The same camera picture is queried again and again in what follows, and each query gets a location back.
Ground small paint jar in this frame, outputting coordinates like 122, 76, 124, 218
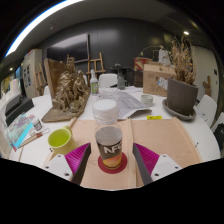
31, 117, 44, 132

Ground white plaster figure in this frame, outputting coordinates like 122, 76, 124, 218
158, 48, 171, 66

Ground beige cabinet with posters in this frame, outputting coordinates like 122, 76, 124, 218
22, 49, 44, 98

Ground black wall screen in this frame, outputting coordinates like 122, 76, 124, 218
45, 33, 90, 64

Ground wooden figure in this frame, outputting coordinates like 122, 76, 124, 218
202, 74, 213, 98

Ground wooden-handled palette knife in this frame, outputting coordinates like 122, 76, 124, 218
18, 128, 51, 149

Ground red box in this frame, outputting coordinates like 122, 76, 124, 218
133, 56, 153, 71

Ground juice bottle with white cap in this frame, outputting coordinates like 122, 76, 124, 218
92, 98, 124, 170

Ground wooden easel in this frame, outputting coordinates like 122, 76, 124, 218
85, 51, 107, 81

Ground grey plant saucer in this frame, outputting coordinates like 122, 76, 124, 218
161, 98, 198, 122

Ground brown relief sculpture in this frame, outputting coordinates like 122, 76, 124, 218
41, 57, 92, 124

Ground cardboard box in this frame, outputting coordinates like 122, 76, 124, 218
142, 63, 177, 98

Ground dried plant in grey pot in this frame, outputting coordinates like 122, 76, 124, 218
166, 34, 199, 117

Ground flat round red coaster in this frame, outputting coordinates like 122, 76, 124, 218
97, 152, 129, 175

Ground long ceiling light strip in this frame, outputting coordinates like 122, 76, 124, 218
4, 0, 84, 58

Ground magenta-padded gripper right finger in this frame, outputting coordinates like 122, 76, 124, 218
132, 142, 184, 185

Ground small flat yellow item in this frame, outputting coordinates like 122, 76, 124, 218
146, 115, 163, 121

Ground white spray bottle green label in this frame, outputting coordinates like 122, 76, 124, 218
89, 69, 100, 97

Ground wide wooden drawing board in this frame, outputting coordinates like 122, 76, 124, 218
128, 116, 203, 188

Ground black backpack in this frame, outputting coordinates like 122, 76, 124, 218
213, 123, 224, 151

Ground black box stack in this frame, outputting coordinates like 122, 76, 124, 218
4, 96, 35, 127

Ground colourful picture book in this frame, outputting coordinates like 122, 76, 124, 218
5, 112, 36, 151

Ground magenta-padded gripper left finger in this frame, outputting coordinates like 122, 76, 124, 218
42, 142, 92, 185

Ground yellow-green cup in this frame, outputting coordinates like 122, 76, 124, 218
47, 127, 77, 156

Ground printed paper sheets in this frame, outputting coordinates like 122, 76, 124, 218
96, 86, 153, 120

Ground white plastic chair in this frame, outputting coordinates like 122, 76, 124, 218
194, 94, 218, 128
98, 73, 118, 89
209, 111, 224, 158

